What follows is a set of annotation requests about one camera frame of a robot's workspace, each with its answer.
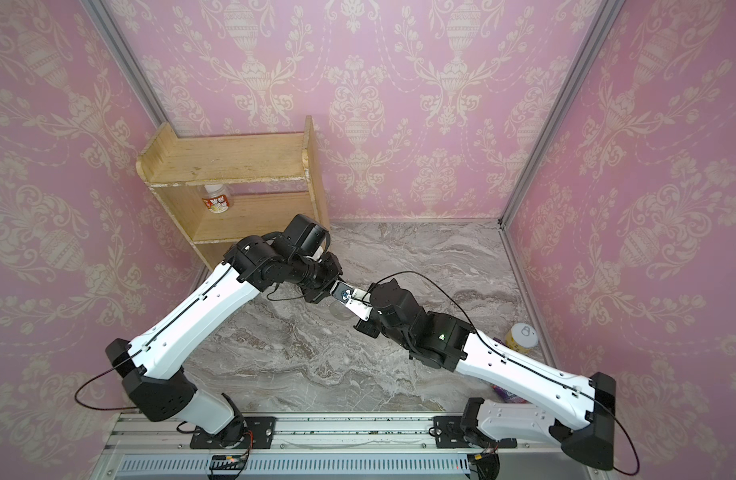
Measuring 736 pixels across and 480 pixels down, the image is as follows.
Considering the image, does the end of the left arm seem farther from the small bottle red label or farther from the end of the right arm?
the small bottle red label

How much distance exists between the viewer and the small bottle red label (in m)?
0.92

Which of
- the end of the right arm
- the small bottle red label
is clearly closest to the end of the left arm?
the end of the right arm
